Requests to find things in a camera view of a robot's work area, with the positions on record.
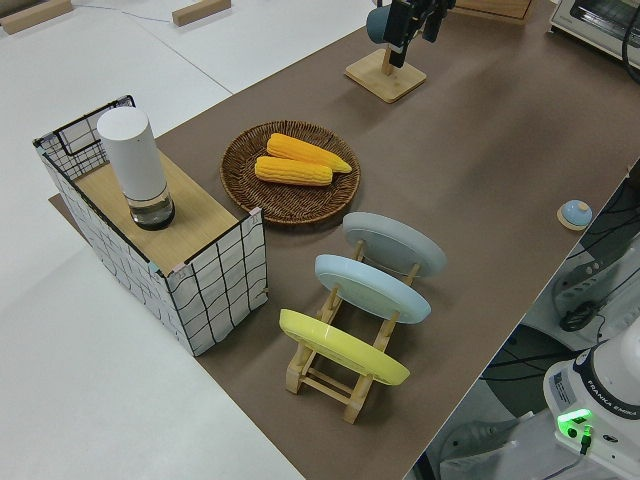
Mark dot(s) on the light wooden cabinet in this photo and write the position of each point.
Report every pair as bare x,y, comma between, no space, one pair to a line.
495,10

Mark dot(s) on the light blue plate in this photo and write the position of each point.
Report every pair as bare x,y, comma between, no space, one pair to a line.
372,287

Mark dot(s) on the white cylindrical bottle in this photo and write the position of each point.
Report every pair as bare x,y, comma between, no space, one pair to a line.
132,155

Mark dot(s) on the grey plate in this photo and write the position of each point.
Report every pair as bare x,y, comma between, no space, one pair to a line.
395,245

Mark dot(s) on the white toaster oven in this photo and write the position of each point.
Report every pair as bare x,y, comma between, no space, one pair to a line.
590,20

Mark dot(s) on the yellow plate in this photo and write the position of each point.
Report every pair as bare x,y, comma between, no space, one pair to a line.
340,345

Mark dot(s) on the round wicker basket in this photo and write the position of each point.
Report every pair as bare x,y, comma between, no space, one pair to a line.
295,200

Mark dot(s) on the blue bell on wooden base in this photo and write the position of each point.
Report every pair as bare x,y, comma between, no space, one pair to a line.
575,214

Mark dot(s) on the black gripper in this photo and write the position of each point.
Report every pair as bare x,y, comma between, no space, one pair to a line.
430,3

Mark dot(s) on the plain wooden block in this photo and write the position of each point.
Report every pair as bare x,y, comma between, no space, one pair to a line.
35,15
200,11

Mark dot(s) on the wooden plate rack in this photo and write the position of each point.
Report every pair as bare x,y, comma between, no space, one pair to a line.
325,387

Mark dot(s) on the dark blue mug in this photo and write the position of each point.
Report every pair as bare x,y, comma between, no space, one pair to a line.
377,25

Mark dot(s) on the brown table mat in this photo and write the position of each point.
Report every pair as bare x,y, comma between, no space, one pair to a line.
475,150

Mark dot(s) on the yellow corn cob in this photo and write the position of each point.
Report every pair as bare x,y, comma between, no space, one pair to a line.
305,150
292,171

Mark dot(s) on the wooden mug rack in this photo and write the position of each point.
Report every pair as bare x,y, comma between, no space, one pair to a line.
385,80

